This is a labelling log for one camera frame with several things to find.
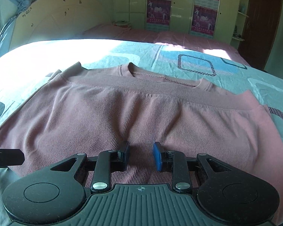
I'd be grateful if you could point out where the pink knit sweater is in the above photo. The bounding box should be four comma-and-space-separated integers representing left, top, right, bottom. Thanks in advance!
0, 63, 283, 224

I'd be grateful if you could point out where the cream wooden headboard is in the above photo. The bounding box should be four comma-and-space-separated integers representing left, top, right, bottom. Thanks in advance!
9, 0, 111, 50

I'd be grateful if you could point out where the lower right pink poster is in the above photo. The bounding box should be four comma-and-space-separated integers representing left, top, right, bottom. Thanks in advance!
191, 5, 217, 36

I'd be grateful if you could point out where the patterned light blue bed sheet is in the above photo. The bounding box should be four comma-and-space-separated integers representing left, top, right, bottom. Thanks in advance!
0, 39, 283, 225

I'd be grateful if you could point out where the glossy cream wardrobe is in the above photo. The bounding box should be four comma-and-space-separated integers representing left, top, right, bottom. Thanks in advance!
113, 0, 239, 43

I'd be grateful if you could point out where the dark brown wooden door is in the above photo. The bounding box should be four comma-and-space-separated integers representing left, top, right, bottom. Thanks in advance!
238, 0, 283, 70

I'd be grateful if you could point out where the cream corner shelf unit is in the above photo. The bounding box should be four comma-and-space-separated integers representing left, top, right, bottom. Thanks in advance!
231, 0, 249, 49

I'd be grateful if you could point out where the lower left pink poster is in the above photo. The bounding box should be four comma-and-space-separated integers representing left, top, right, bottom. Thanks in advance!
146, 0, 171, 26

